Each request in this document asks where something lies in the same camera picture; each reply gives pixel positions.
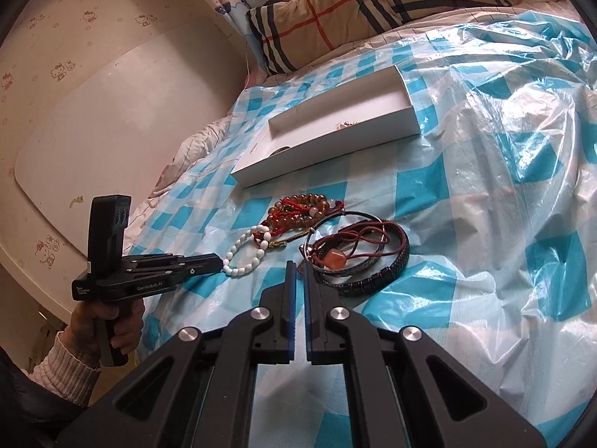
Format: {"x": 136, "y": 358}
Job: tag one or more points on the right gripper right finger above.
{"x": 403, "y": 389}

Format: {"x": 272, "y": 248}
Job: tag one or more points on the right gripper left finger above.
{"x": 197, "y": 390}

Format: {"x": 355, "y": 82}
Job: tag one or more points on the silver metal bangle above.
{"x": 280, "y": 150}

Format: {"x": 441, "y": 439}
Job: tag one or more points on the left forearm knit sleeve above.
{"x": 66, "y": 375}

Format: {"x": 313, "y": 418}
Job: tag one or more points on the person's left hand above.
{"x": 88, "y": 321}

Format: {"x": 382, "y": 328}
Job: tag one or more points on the patterned wide bangle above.
{"x": 351, "y": 249}

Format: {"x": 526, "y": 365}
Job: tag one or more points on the blue checkered plastic sheet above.
{"x": 497, "y": 195}

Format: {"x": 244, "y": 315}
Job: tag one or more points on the white shallow cardboard box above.
{"x": 379, "y": 102}

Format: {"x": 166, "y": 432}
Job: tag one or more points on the plaid beige pillow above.
{"x": 295, "y": 33}

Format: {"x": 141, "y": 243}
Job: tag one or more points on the white board leaning on wall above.
{"x": 116, "y": 132}

